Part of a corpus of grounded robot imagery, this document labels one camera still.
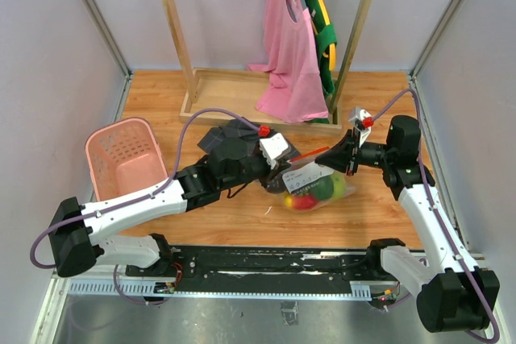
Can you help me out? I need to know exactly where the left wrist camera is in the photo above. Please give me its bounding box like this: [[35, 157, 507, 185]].
[[259, 132, 290, 169]]

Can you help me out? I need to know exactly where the dark grey checked cloth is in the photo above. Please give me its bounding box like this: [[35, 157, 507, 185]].
[[197, 118, 302, 160]]

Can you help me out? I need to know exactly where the wooden clothes rack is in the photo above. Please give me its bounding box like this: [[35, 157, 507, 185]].
[[161, 0, 372, 136]]

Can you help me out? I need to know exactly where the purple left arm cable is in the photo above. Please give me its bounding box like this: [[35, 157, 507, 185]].
[[28, 108, 263, 307]]

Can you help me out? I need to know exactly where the clear zip top bag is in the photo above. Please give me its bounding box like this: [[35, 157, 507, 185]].
[[281, 147, 356, 212]]

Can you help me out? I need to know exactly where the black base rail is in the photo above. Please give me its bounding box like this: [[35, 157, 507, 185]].
[[123, 245, 400, 295]]

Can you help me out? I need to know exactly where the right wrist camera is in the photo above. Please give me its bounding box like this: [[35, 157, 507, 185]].
[[348, 106, 373, 147]]

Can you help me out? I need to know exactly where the pink t-shirt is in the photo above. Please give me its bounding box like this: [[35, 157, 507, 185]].
[[248, 0, 329, 124]]

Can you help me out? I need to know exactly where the yellow fake lemon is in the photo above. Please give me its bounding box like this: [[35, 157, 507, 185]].
[[284, 195, 293, 208]]

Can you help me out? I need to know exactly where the dark purple fake eggplant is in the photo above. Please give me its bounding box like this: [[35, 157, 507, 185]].
[[264, 176, 286, 194]]

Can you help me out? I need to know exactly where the green t-shirt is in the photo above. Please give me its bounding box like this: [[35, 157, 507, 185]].
[[296, 0, 338, 124]]

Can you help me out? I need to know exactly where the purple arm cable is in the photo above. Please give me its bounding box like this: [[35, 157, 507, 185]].
[[28, 108, 263, 307], [370, 88, 501, 344]]

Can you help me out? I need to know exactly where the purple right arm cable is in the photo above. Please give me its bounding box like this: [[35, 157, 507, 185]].
[[370, 88, 501, 344]]

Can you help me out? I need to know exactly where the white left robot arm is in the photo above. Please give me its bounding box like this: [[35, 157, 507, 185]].
[[48, 134, 292, 278]]

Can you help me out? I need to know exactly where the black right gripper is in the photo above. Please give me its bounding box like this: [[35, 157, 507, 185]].
[[315, 127, 394, 176]]

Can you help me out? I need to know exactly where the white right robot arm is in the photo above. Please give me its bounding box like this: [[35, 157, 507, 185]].
[[316, 109, 500, 343]]

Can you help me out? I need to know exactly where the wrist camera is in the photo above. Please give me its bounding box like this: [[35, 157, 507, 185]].
[[259, 132, 290, 169], [348, 106, 373, 147]]

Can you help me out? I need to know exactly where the green fake apple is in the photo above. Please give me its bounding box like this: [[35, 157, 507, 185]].
[[331, 172, 347, 200]]

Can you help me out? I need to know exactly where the pink plastic basket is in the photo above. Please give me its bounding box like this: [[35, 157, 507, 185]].
[[85, 118, 169, 201]]

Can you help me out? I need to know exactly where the red fake apple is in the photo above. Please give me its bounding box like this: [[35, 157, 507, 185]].
[[291, 195, 318, 210]]

